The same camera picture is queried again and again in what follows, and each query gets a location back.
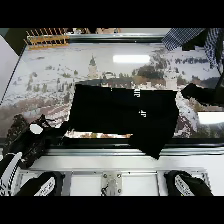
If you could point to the black garment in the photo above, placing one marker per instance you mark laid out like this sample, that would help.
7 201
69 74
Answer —
113 111

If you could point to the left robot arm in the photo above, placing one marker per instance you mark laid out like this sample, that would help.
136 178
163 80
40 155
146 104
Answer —
23 146

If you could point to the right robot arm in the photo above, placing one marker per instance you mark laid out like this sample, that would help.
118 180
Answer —
200 94

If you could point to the blue checked shirt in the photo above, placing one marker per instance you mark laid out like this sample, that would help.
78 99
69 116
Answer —
178 36

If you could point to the checked garment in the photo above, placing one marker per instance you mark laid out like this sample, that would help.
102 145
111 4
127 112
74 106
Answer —
215 43

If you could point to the silver frame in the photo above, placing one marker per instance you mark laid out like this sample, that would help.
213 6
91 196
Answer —
100 152

